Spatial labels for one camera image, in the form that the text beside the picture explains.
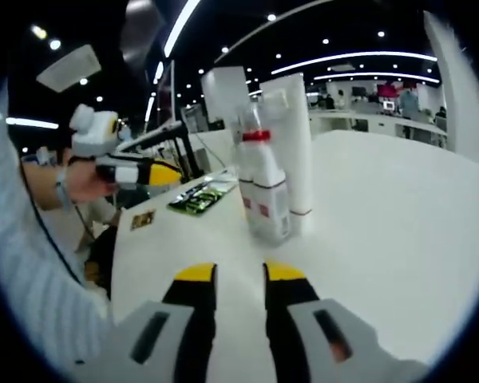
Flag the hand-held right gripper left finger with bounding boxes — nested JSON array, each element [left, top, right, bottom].
[[113, 262, 219, 383]]

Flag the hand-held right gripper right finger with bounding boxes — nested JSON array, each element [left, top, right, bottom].
[[263, 261, 392, 383]]

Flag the gold skincare sachet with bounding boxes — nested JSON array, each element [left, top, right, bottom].
[[130, 210, 156, 231]]

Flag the dark green skincare sachet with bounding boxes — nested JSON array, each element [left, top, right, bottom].
[[167, 185, 228, 219]]

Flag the small white skincare sachet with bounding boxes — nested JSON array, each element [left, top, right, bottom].
[[199, 169, 240, 192]]

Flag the white skincare bottle red collar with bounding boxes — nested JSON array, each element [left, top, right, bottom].
[[232, 94, 275, 147]]

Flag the tall white skincare tube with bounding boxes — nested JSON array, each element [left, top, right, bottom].
[[259, 73, 315, 235]]

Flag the person's left hand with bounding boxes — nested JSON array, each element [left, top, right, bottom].
[[67, 159, 117, 203]]

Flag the open laptop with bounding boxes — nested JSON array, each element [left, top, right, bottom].
[[117, 59, 184, 151]]

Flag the black laptop stand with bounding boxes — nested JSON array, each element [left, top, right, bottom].
[[171, 133, 204, 180]]

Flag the light wristband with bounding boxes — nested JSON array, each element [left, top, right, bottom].
[[55, 167, 72, 211]]

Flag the person's white knit sweater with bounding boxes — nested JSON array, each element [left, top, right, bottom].
[[0, 91, 115, 383]]

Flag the white office counter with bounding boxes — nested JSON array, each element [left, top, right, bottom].
[[309, 109, 450, 148]]

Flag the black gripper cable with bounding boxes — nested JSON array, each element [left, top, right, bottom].
[[19, 157, 85, 286]]

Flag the red wall poster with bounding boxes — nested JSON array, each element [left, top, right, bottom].
[[377, 82, 402, 99]]

